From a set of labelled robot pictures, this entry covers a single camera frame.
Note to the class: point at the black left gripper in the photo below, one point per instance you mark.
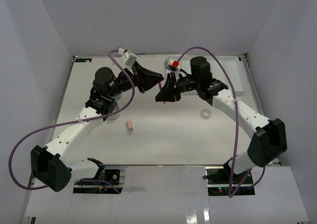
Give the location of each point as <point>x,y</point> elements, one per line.
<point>144,79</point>

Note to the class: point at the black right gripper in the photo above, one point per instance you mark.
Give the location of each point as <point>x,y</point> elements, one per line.
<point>167,94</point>

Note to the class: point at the small clear tape roll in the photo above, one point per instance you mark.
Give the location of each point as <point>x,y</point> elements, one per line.
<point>205,113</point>

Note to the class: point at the pink correction tape dispenser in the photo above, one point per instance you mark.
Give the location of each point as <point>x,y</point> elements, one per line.
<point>130,125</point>

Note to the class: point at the large clear tape roll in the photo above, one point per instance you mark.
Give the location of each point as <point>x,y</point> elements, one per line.
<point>114,116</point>

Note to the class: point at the red gel pen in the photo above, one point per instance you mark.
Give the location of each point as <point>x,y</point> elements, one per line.
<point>160,88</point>

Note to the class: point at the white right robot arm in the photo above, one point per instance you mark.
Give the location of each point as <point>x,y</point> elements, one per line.
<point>268,137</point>

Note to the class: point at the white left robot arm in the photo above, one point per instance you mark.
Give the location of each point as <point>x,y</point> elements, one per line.
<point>50,164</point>

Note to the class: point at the white divided organizer tray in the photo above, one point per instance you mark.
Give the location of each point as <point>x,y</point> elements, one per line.
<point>232,65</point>

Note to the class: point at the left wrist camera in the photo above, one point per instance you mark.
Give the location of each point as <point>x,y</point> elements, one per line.
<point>128,58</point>

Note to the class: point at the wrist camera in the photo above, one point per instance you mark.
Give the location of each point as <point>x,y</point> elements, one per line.
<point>171,65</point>
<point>128,58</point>

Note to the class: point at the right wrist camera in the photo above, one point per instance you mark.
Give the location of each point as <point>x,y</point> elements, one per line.
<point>171,65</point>

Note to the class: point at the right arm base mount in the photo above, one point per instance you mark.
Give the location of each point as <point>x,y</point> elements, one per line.
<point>218,183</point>

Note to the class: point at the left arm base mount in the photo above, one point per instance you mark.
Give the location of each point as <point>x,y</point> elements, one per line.
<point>104,177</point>

